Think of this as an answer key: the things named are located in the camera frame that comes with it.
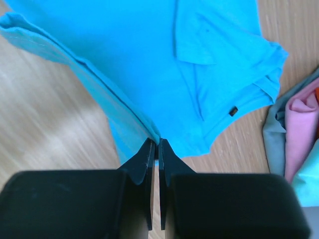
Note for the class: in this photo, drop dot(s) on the blue t shirt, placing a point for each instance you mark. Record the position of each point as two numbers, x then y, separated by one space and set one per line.
183 70

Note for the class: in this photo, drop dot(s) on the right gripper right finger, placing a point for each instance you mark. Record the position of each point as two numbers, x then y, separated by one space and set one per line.
225 205

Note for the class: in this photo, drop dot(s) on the folded pink t shirt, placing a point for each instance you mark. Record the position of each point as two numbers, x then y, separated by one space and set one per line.
301 122

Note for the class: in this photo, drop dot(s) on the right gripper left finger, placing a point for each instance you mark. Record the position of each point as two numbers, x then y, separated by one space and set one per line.
81 204

